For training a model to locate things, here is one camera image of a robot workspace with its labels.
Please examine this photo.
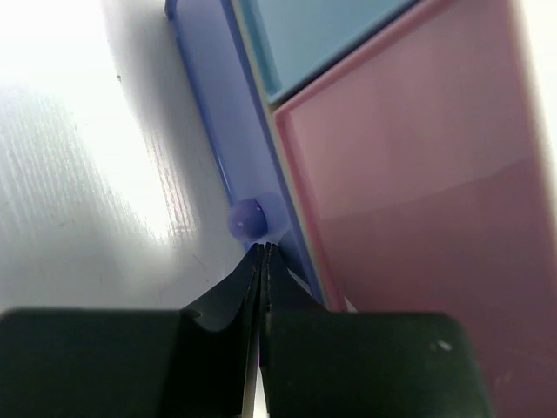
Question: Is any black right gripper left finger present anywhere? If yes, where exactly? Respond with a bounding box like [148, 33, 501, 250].
[1, 245, 265, 417]

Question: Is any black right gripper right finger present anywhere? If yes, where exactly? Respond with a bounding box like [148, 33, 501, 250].
[259, 245, 494, 417]

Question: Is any purple blue drawer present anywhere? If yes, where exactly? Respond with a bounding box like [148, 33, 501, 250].
[164, 1, 325, 302]

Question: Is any pink drawer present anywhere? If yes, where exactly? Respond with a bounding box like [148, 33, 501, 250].
[274, 1, 556, 417]

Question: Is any light blue small drawer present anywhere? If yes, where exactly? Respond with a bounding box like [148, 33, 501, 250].
[238, 0, 415, 104]

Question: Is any white drawer cabinet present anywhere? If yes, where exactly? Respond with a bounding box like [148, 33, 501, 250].
[230, 0, 332, 308]

